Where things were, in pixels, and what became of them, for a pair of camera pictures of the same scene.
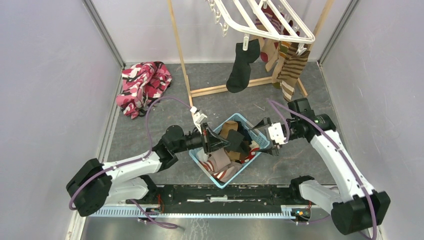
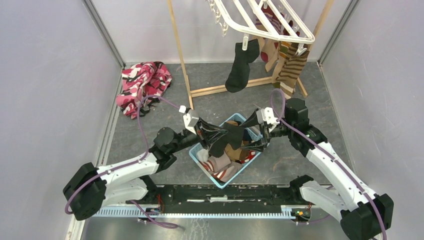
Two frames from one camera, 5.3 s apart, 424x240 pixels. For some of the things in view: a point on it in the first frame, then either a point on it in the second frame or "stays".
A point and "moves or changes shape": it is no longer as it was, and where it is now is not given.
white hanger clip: x=245 y=43 stays
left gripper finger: x=214 y=137 to x=210 y=126
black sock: x=237 y=144 moves or changes shape
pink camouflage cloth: x=143 y=82 stays
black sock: x=238 y=79 stays
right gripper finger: x=265 y=121 to x=251 y=120
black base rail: x=264 y=196 stays
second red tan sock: x=269 y=49 stays
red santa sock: x=254 y=147 stays
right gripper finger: x=274 y=151 to x=257 y=147
